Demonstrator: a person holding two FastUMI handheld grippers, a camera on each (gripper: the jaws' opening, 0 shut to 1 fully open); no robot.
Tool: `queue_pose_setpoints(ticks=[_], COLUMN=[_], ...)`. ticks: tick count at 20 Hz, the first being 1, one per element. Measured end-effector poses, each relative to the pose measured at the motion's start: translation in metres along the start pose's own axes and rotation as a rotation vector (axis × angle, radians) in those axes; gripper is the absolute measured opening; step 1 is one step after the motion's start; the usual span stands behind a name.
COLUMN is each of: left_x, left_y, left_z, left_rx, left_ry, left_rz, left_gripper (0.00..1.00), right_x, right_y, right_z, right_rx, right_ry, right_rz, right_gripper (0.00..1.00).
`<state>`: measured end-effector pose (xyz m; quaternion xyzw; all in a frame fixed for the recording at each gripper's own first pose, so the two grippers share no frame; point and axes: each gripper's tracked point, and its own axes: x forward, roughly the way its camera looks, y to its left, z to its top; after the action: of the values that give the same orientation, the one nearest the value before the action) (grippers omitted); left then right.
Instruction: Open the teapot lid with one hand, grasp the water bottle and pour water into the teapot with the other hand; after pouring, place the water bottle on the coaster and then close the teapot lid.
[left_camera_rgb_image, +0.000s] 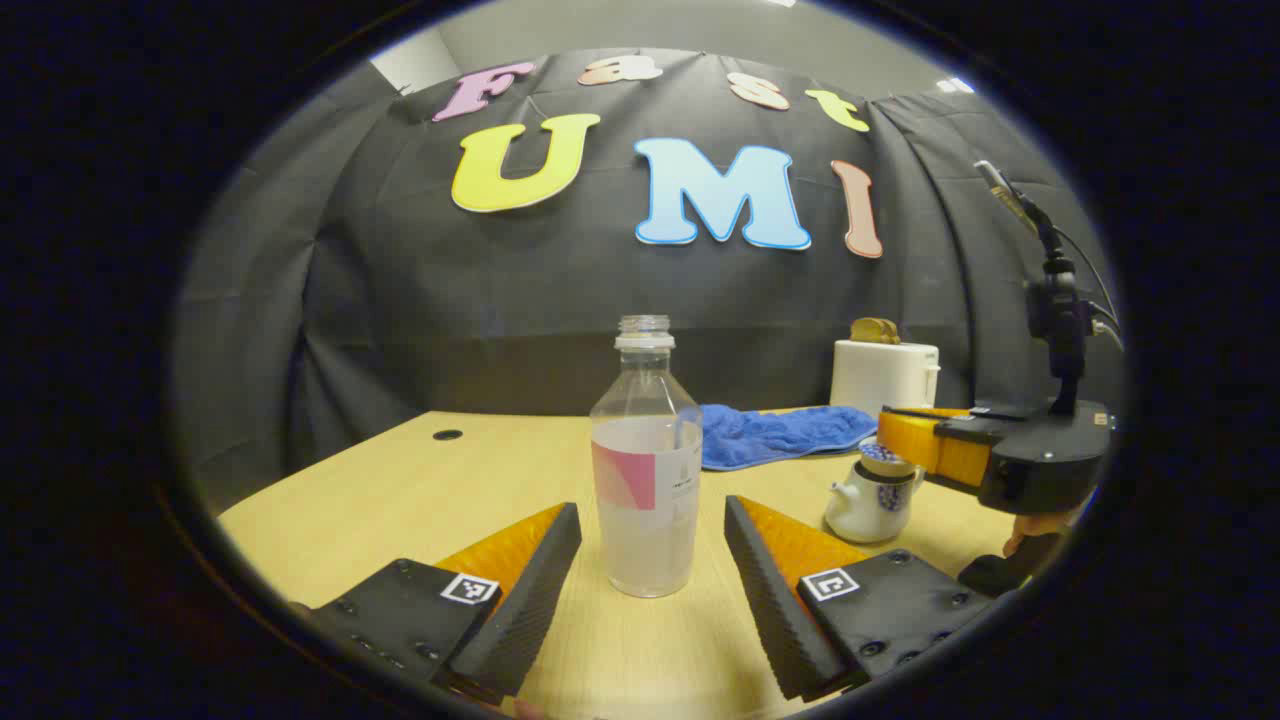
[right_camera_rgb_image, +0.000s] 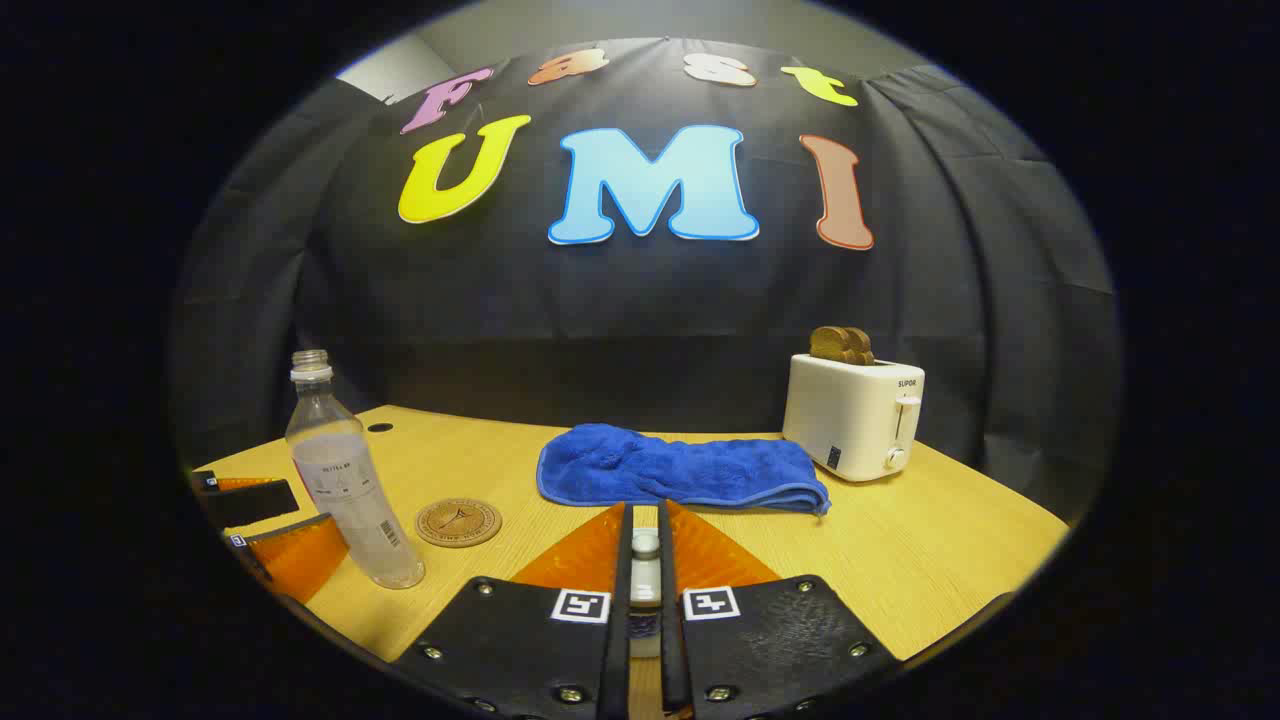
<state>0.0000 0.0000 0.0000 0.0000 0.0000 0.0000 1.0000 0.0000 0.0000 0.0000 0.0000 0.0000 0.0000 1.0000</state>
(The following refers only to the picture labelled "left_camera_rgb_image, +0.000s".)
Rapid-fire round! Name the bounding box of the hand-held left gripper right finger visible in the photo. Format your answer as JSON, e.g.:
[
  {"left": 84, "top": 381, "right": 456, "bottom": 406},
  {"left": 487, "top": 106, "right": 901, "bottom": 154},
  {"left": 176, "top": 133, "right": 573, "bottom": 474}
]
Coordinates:
[{"left": 724, "top": 495, "right": 996, "bottom": 703}]

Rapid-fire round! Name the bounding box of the blue towel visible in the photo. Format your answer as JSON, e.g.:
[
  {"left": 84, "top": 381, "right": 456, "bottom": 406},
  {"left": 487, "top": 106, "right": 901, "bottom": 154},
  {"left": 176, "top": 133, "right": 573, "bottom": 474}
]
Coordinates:
[{"left": 697, "top": 403, "right": 881, "bottom": 472}]

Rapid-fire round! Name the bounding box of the white blue-patterned teacup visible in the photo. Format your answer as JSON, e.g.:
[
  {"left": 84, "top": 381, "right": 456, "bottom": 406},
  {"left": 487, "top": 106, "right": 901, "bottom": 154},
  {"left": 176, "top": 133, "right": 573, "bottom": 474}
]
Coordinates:
[{"left": 823, "top": 462, "right": 926, "bottom": 546}]

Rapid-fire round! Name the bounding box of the black backdrop cloth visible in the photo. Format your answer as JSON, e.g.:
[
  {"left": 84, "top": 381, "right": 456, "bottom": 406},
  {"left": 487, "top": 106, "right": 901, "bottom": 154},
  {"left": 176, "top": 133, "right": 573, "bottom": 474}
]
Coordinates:
[{"left": 170, "top": 48, "right": 1126, "bottom": 516}]

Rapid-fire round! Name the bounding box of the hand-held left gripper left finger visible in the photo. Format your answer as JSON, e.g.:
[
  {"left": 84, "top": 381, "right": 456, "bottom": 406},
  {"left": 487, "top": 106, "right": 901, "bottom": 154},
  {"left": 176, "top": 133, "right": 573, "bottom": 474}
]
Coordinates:
[{"left": 300, "top": 502, "right": 583, "bottom": 706}]

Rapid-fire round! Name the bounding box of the clear plastic water bottle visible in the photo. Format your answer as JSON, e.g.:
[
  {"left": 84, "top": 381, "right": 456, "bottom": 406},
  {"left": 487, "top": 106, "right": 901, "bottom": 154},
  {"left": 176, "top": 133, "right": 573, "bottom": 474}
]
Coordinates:
[{"left": 589, "top": 315, "right": 704, "bottom": 599}]

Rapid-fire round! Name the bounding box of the black cable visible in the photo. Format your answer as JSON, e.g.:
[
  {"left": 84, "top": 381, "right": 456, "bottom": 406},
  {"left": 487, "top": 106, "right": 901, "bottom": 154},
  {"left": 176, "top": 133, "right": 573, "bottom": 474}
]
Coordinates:
[{"left": 1050, "top": 225, "right": 1126, "bottom": 353}]

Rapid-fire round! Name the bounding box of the white toaster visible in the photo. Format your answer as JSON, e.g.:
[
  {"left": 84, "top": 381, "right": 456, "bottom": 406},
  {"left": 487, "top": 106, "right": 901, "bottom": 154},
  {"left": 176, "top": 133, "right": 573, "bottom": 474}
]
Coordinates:
[{"left": 829, "top": 338, "right": 942, "bottom": 421}]

